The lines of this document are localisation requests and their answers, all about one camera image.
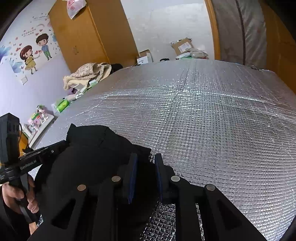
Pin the wooden door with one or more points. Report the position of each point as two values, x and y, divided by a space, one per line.
280 47

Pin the silver foil mat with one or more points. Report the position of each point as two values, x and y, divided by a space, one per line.
212 121

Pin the cartoon couple wall sticker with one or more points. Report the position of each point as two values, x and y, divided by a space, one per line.
29 45

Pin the wooden wardrobe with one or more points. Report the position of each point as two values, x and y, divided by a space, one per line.
99 33

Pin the wooden door frame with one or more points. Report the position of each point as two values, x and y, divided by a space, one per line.
214 28

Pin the toiletries on white tray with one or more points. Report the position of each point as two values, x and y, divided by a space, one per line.
36 125

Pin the person's left hand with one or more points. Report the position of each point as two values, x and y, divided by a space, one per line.
11 193

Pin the beige floral blanket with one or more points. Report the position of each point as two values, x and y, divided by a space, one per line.
86 73

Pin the small white cardboard box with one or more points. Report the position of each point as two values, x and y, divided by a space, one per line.
144 57

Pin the grey zippered storage bag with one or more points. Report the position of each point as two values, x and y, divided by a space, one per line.
242 32

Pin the green tissue pack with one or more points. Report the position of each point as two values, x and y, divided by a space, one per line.
61 104

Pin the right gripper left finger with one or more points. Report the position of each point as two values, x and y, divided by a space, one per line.
130 177

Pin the black garment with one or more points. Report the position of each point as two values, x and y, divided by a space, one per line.
95 153

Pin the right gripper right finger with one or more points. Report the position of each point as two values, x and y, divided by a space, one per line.
163 179

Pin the large cardboard box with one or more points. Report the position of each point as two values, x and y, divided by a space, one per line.
182 46

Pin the pink plastic bag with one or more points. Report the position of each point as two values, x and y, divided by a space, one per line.
74 6

